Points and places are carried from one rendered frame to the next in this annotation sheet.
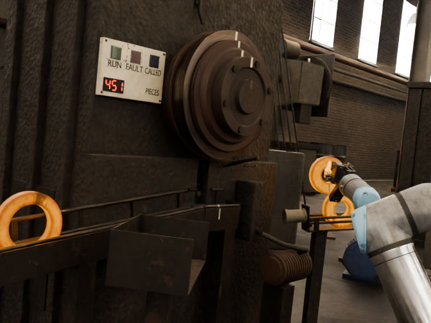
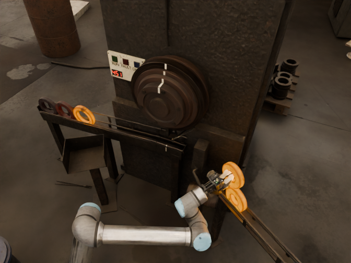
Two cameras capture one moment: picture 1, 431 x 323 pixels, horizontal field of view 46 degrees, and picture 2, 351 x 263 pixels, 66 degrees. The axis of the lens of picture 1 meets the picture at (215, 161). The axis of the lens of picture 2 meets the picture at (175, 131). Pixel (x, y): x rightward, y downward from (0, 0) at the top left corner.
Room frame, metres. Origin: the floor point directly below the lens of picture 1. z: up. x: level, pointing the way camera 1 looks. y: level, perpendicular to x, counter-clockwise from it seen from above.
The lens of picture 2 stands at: (1.51, -1.22, 2.10)
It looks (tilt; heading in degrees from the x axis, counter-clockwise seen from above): 45 degrees down; 71
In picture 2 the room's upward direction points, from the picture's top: 1 degrees clockwise
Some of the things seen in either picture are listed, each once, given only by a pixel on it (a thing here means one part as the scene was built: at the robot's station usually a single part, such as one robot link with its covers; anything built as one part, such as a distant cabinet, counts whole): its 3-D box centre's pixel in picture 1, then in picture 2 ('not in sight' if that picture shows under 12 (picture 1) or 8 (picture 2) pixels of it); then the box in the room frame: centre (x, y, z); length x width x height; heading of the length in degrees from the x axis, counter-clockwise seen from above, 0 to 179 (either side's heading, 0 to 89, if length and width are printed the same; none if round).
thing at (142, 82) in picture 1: (132, 72); (127, 68); (1.71, 0.30, 1.15); 0.26 x 0.02 x 0.18; 138
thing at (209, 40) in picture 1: (223, 96); (168, 96); (1.89, -0.01, 1.11); 0.47 x 0.06 x 0.47; 138
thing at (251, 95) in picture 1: (244, 97); (161, 106); (1.82, -0.08, 1.11); 0.28 x 0.06 x 0.28; 138
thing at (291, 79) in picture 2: not in sight; (248, 70); (3.36, 1.31, 0.22); 1.20 x 0.81 x 0.44; 136
